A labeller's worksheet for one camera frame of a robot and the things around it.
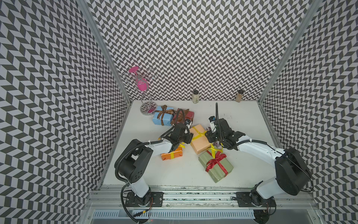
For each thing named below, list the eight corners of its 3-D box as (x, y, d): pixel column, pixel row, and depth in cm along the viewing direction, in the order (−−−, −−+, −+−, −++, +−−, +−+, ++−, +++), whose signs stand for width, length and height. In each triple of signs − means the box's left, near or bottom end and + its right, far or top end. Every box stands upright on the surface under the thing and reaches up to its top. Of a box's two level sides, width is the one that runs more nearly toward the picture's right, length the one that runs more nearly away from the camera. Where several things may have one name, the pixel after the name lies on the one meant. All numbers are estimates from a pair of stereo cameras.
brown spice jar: (236, 103, 120) (240, 94, 111) (234, 99, 123) (238, 89, 115) (240, 103, 120) (244, 94, 111) (239, 99, 123) (243, 89, 115)
